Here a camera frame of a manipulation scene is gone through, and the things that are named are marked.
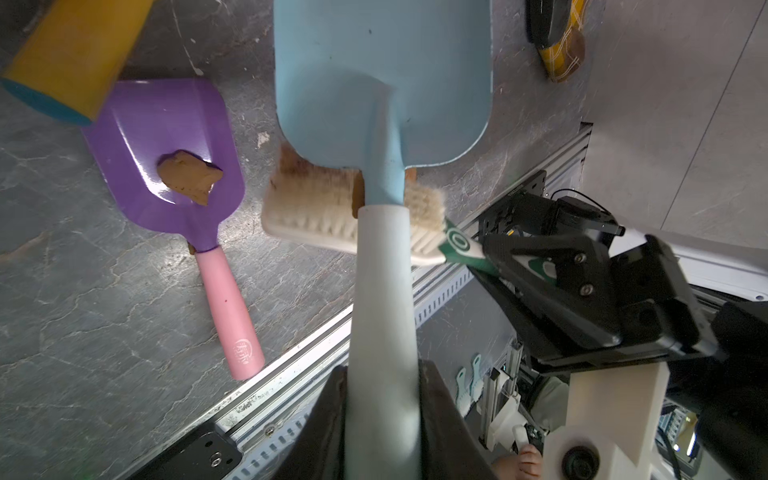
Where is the plaid brown cloth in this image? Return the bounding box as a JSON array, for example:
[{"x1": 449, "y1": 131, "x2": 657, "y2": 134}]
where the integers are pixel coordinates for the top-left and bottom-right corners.
[{"x1": 526, "y1": 0, "x2": 589, "y2": 83}]

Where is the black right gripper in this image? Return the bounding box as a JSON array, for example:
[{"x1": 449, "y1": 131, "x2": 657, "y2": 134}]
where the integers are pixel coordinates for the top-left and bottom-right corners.
[{"x1": 482, "y1": 234, "x2": 720, "y2": 374}]

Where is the blue toy trowel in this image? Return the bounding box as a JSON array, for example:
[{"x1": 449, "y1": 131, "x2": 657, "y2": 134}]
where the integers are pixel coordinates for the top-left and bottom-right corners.
[{"x1": 272, "y1": 0, "x2": 494, "y2": 480}]

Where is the purple trowel pink handle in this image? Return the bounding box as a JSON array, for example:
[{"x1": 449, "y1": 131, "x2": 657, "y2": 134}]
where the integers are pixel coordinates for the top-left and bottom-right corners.
[{"x1": 83, "y1": 78, "x2": 265, "y2": 380}]

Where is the yellow toy trowel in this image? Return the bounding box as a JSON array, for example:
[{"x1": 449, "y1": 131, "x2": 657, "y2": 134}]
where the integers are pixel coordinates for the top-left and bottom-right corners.
[{"x1": 1, "y1": 0, "x2": 153, "y2": 126}]

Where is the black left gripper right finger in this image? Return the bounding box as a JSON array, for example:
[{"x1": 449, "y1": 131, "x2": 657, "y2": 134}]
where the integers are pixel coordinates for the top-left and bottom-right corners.
[{"x1": 419, "y1": 360, "x2": 496, "y2": 479}]

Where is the soil lump on purple trowel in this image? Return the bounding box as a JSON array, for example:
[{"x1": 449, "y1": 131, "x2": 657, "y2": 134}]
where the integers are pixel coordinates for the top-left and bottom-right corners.
[{"x1": 157, "y1": 150, "x2": 224, "y2": 206}]

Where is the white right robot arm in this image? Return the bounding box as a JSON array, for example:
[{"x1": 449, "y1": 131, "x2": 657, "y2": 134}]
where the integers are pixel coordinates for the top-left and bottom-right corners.
[{"x1": 477, "y1": 173, "x2": 767, "y2": 479}]

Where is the white cleaning brush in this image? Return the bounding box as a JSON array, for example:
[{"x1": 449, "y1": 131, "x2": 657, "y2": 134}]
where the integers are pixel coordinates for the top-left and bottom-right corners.
[{"x1": 261, "y1": 143, "x2": 501, "y2": 278}]

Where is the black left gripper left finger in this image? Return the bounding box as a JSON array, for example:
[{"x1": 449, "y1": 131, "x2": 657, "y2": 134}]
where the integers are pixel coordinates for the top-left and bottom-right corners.
[{"x1": 272, "y1": 366, "x2": 347, "y2": 480}]

